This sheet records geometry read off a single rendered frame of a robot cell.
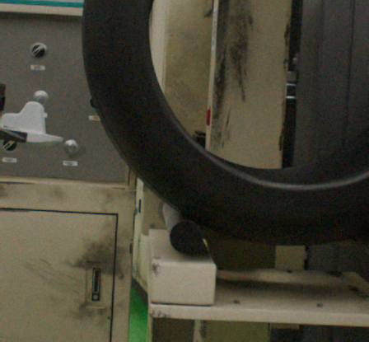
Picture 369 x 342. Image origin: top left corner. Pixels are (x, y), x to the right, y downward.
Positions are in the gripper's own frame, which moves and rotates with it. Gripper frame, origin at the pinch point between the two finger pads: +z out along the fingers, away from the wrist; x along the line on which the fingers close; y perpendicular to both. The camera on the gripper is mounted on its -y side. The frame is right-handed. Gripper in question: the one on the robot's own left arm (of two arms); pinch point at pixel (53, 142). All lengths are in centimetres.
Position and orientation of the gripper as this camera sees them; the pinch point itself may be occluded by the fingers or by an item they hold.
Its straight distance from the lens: 143.3
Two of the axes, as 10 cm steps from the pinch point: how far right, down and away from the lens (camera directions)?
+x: -0.5, -0.5, 10.0
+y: 1.8, -9.8, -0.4
